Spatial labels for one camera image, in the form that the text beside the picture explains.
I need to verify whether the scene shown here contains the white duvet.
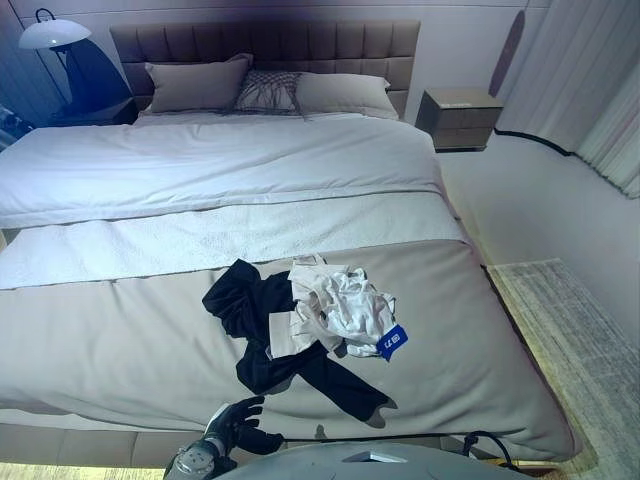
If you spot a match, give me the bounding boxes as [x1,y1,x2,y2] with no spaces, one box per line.
[0,110,461,230]

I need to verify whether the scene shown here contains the white curtain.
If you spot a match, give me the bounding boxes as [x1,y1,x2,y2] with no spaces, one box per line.
[493,0,640,202]

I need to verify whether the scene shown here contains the white textured blanket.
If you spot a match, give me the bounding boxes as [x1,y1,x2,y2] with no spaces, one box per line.
[0,198,475,292]

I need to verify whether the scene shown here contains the white shade floor lamp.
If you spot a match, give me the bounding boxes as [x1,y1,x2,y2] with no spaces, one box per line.
[18,7,93,117]

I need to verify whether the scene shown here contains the grey robot torso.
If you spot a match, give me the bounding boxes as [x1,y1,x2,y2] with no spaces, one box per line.
[214,437,507,480]

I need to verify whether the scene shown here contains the plain beige pillow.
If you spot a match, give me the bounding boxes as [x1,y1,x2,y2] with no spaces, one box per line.
[292,70,401,121]
[143,52,255,115]

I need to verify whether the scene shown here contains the fringed patterned cushion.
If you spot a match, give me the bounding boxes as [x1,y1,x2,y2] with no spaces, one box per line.
[230,68,307,117]

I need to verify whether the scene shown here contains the bed with grey cover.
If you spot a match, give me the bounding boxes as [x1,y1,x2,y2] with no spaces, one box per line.
[0,238,584,464]

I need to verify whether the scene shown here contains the black garment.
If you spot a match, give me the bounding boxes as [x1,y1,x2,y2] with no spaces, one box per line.
[201,258,399,429]

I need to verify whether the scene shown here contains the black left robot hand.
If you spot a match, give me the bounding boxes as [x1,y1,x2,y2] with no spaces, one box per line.
[206,396,287,456]

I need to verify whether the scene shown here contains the brown wooden nightstand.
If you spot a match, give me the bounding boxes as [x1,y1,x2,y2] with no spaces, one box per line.
[415,87,505,154]

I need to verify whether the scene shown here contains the blue paper tag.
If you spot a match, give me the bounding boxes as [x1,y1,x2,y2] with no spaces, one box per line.
[377,324,412,362]

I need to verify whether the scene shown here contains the brown padded headboard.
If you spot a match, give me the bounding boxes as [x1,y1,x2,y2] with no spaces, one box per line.
[108,19,421,121]

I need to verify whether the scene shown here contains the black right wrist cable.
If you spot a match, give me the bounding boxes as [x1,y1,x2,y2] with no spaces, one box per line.
[462,430,514,467]

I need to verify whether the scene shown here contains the white garment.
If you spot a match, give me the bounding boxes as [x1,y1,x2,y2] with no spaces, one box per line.
[319,266,402,359]

